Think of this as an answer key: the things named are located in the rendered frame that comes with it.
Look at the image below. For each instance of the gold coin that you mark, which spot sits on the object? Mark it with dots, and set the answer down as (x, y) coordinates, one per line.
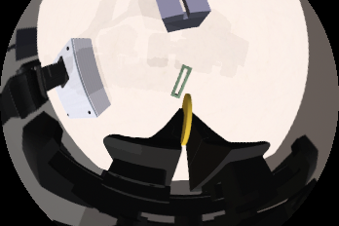
(187, 105)

